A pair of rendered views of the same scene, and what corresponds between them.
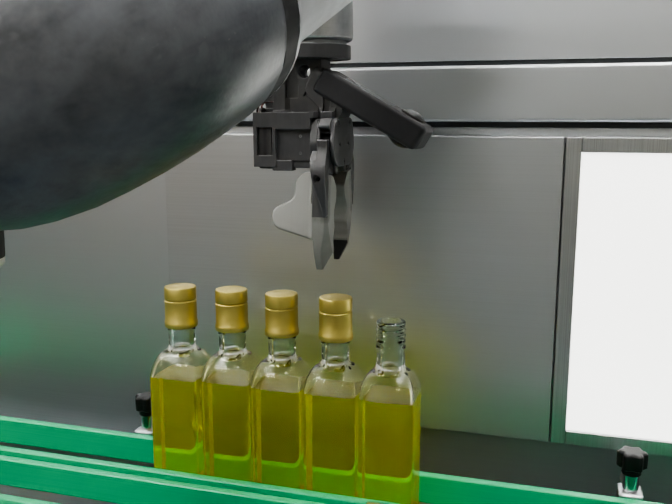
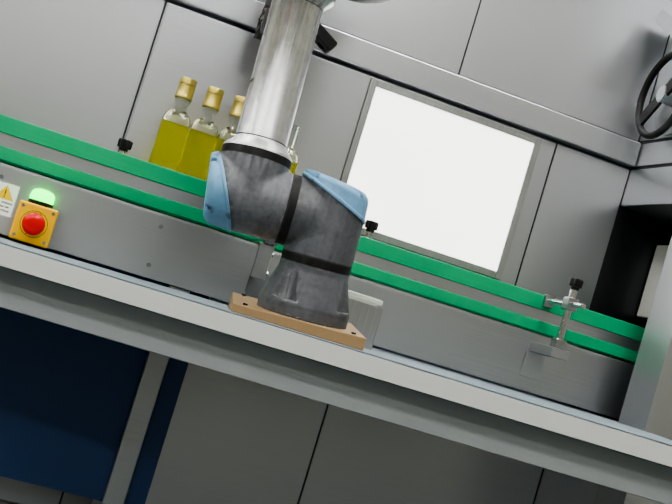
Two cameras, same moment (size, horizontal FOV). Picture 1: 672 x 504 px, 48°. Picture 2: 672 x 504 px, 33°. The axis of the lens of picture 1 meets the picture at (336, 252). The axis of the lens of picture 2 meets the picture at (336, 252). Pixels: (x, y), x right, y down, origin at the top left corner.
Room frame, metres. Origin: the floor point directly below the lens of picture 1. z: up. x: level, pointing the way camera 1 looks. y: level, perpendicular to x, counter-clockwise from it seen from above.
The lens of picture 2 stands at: (-1.34, 0.98, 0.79)
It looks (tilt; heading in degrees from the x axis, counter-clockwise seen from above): 3 degrees up; 330
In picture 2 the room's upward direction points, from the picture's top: 17 degrees clockwise
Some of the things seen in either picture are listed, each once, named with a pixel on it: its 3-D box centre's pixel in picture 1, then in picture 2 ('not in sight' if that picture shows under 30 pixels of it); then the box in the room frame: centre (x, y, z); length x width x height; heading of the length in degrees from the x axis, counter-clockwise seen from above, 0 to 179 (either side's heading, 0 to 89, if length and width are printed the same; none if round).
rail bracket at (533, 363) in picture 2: not in sight; (557, 329); (0.43, -0.63, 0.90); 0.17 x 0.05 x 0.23; 164
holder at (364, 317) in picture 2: not in sight; (316, 310); (0.51, -0.11, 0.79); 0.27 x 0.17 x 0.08; 164
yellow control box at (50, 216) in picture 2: not in sight; (33, 225); (0.67, 0.41, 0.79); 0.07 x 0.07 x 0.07; 74
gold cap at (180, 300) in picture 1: (180, 305); (186, 89); (0.80, 0.17, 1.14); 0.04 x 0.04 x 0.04
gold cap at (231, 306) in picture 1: (231, 308); (213, 98); (0.78, 0.11, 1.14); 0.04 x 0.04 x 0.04
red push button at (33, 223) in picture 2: not in sight; (33, 224); (0.62, 0.43, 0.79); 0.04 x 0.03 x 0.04; 74
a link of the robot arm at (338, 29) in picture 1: (312, 24); not in sight; (0.75, 0.02, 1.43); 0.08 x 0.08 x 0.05
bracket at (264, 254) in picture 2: not in sight; (259, 261); (0.63, -0.02, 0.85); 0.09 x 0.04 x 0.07; 164
